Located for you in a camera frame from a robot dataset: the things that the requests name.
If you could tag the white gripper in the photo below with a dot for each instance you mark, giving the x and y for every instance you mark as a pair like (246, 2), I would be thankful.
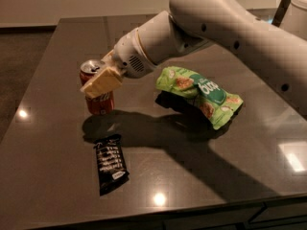
(129, 54)

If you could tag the red coke can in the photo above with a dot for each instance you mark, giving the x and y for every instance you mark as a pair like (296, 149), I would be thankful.
(101, 105)

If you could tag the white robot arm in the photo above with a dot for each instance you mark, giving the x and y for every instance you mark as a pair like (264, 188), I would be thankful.
(274, 55)

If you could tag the black rxbar chocolate wrapper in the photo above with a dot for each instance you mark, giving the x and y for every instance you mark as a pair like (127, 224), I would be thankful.
(112, 168)

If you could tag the green chip bag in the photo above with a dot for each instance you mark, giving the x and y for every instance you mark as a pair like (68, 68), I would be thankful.
(217, 105)

